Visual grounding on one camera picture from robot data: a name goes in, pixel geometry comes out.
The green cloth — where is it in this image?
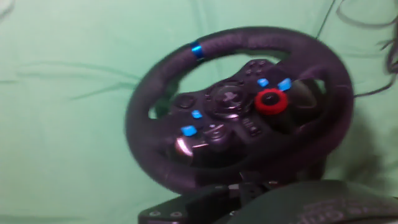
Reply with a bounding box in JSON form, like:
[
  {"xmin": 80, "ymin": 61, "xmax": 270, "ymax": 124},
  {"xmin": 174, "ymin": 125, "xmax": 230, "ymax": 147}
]
[{"xmin": 0, "ymin": 0, "xmax": 398, "ymax": 224}]

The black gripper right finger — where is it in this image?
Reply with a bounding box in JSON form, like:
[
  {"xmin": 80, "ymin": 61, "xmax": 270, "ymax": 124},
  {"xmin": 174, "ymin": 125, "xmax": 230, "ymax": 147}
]
[{"xmin": 262, "ymin": 177, "xmax": 283, "ymax": 192}]

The thin black wheel cable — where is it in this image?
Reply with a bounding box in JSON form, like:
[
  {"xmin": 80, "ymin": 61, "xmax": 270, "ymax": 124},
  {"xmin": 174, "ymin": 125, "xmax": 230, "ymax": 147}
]
[{"xmin": 315, "ymin": 0, "xmax": 398, "ymax": 97}]

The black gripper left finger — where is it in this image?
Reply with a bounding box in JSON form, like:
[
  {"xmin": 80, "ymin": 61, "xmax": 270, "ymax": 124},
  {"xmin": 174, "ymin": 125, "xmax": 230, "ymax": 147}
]
[{"xmin": 138, "ymin": 171, "xmax": 265, "ymax": 224}]

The black racing steering wheel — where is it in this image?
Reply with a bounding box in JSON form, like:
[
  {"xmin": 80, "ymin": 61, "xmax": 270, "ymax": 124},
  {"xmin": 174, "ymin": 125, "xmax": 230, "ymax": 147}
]
[{"xmin": 125, "ymin": 26, "xmax": 355, "ymax": 195}]

